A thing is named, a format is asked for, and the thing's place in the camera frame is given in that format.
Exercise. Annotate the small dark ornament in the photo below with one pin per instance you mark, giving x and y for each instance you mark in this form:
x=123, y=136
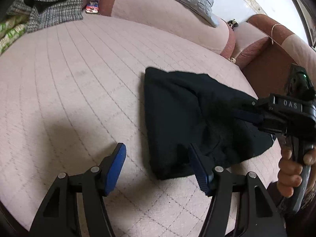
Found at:
x=233, y=23

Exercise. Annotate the green white patterned cloth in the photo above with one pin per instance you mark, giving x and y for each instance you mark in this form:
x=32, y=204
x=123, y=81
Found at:
x=12, y=28

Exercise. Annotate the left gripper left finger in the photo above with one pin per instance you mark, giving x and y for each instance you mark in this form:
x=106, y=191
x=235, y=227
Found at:
x=58, y=212

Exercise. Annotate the pink bolster pillow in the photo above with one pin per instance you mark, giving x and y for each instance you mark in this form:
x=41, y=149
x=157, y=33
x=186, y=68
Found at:
x=175, y=18

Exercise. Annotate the pink brown cushion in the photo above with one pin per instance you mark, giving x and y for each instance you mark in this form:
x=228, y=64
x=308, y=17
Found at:
x=250, y=43

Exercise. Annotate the brown headboard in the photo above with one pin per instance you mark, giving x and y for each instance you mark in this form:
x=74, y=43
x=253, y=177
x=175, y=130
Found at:
x=268, y=73

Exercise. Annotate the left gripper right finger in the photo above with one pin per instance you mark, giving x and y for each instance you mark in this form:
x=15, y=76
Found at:
x=256, y=213

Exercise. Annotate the black pants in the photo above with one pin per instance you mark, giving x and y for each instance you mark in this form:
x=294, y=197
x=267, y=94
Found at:
x=183, y=108

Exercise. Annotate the pink quilted bed cover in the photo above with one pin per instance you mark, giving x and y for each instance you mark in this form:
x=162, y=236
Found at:
x=71, y=92

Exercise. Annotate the right hand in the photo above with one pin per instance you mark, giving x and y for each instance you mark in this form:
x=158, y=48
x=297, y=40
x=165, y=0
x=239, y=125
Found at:
x=289, y=175

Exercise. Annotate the grey striped knit garment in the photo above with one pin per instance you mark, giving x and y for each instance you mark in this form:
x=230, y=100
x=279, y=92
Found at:
x=46, y=13

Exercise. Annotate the colourful packet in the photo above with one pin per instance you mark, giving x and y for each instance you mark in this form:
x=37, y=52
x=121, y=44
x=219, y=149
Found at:
x=92, y=7

